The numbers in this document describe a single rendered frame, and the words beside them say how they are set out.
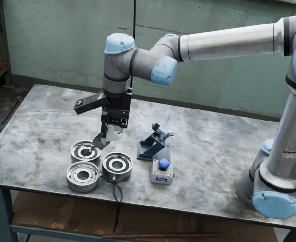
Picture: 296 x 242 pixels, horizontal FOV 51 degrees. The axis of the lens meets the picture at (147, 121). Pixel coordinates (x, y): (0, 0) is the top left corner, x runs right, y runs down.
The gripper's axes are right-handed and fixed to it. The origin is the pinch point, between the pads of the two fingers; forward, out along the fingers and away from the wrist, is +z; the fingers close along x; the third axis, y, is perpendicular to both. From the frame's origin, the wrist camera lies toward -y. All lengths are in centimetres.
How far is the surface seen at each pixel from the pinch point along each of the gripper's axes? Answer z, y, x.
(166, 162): 5.7, 21.9, -0.8
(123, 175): 10.4, 8.3, -5.1
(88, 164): 9.8, -4.1, -2.7
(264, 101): 68, 124, 159
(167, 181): 11.5, 23.3, -4.0
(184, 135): 13.2, 31.4, 24.9
